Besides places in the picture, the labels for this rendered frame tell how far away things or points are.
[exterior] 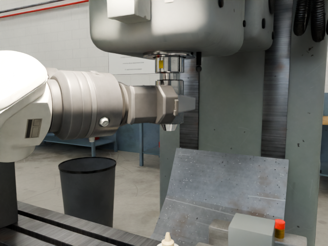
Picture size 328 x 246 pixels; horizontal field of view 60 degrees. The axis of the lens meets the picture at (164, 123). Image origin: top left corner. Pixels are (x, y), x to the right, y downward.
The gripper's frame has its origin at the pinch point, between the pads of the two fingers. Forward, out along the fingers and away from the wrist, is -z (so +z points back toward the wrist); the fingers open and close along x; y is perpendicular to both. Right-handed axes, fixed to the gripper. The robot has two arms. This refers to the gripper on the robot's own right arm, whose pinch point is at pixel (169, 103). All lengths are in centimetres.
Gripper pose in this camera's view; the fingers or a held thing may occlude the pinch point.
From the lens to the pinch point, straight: 46.6
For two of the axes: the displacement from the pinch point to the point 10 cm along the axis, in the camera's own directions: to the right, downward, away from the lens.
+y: -0.1, 9.9, 1.1
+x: -6.0, -1.0, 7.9
